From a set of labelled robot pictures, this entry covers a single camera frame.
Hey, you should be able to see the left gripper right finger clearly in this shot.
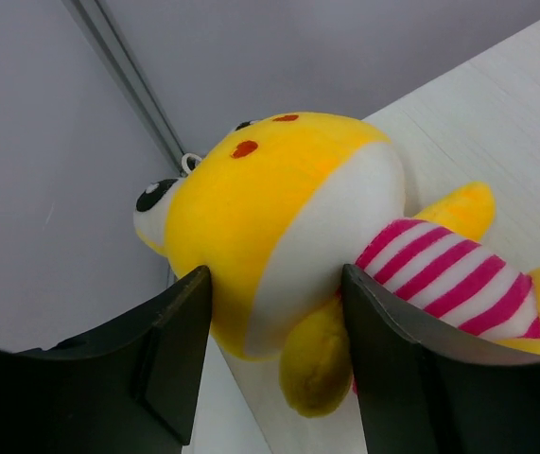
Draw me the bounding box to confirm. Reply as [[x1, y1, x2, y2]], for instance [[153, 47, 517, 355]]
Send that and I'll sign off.
[[341, 265, 540, 453]]

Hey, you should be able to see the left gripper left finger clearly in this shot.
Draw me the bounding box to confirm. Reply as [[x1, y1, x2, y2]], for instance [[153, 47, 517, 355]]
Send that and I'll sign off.
[[0, 267, 212, 453]]

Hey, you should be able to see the white two-tier shelf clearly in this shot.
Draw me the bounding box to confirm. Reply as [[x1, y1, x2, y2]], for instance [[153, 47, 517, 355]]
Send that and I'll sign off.
[[193, 4, 540, 454]]

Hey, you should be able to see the yellow frog plush front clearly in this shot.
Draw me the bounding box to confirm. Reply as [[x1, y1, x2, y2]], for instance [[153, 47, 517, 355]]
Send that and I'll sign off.
[[133, 112, 540, 418]]

